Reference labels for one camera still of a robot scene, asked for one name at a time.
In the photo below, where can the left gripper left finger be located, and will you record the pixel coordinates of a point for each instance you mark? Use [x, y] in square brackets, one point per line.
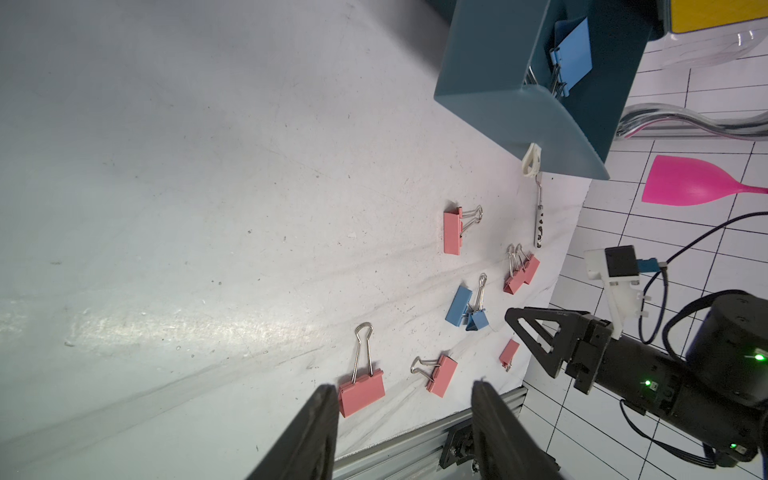
[306, 449]

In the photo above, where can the pink plastic wine glass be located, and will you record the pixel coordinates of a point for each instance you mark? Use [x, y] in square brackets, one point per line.
[683, 181]

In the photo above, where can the teal drawer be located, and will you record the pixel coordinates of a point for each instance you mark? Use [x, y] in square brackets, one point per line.
[496, 75]

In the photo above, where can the pink clip lower centre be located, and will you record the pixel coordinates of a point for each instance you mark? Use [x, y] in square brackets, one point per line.
[438, 373]

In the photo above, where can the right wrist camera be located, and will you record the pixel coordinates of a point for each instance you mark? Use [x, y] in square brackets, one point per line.
[619, 269]

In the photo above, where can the pink clip far right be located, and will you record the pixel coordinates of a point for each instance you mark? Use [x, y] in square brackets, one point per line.
[507, 355]

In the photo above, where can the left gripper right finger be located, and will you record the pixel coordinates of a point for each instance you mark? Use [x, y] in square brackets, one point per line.
[503, 448]

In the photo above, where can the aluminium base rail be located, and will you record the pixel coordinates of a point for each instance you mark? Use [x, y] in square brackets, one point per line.
[423, 453]

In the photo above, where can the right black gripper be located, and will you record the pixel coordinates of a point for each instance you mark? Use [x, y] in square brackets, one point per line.
[639, 374]

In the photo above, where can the pink clip top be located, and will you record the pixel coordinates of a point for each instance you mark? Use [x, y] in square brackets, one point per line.
[456, 222]

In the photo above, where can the clear wine glass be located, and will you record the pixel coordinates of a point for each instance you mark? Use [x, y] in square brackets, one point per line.
[709, 47]

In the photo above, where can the chrome glass rack stand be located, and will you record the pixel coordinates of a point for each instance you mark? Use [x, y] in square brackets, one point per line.
[659, 121]

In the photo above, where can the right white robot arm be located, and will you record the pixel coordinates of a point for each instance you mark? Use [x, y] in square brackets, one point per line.
[716, 392]

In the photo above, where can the pink clip front left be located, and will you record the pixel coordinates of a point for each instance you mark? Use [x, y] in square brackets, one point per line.
[362, 390]

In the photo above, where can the yellow top drawer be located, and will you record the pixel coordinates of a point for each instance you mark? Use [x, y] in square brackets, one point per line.
[687, 16]

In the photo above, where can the blue clip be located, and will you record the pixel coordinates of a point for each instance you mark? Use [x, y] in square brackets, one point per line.
[571, 55]
[459, 307]
[477, 318]

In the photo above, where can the pink clip right pair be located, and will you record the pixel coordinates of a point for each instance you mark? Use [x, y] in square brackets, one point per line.
[517, 261]

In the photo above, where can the pink clip right upper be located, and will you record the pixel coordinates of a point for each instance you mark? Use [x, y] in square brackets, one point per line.
[528, 264]

